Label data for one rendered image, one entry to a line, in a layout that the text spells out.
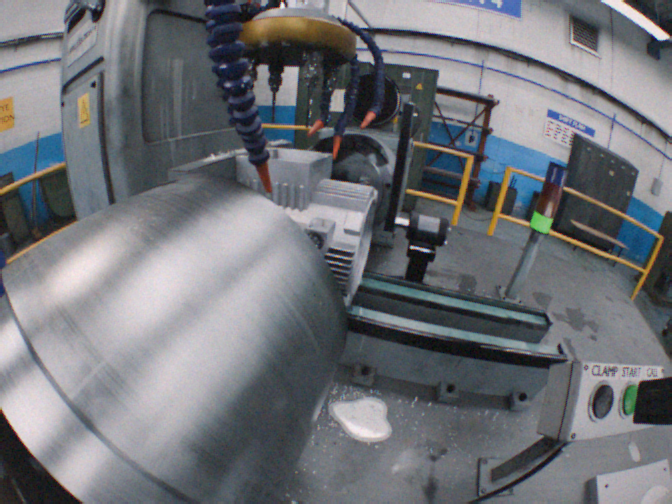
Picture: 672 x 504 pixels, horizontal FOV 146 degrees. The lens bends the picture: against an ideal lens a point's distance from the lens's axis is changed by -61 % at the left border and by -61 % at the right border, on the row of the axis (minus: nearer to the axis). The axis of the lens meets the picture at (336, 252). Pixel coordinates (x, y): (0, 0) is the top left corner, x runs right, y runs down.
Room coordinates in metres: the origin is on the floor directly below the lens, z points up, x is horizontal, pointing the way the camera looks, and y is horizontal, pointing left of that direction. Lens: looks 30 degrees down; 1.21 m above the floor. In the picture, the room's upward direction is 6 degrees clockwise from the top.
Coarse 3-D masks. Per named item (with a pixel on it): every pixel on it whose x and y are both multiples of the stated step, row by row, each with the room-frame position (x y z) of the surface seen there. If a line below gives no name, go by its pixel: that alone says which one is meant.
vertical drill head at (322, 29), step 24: (288, 0) 0.36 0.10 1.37; (312, 0) 0.37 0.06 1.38; (264, 24) 0.31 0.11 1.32; (288, 24) 0.31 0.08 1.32; (312, 24) 0.32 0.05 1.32; (336, 24) 0.34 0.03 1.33; (264, 48) 0.33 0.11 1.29; (288, 48) 0.33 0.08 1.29; (312, 48) 0.33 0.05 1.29; (336, 48) 0.35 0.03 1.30; (312, 72) 0.34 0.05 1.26; (336, 72) 0.42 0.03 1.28
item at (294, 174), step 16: (240, 160) 0.36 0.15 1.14; (272, 160) 0.35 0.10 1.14; (288, 160) 0.35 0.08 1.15; (304, 160) 0.36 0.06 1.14; (320, 160) 0.38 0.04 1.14; (240, 176) 0.36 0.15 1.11; (256, 176) 0.36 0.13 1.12; (272, 176) 0.35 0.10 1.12; (288, 176) 0.35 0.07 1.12; (304, 176) 0.34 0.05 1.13; (320, 176) 0.38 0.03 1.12; (272, 192) 0.35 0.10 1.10; (288, 192) 0.35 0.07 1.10; (304, 192) 0.34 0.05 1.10; (304, 208) 0.34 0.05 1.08
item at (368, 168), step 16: (320, 144) 0.61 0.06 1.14; (352, 144) 0.59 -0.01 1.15; (368, 144) 0.59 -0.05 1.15; (384, 144) 0.72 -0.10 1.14; (336, 160) 0.60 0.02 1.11; (352, 160) 0.59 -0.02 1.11; (368, 160) 0.58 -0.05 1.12; (384, 160) 0.58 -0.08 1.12; (336, 176) 0.60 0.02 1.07; (352, 176) 0.59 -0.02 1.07; (368, 176) 0.58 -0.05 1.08; (384, 176) 0.57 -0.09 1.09; (384, 192) 0.57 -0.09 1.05; (384, 208) 0.57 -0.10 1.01
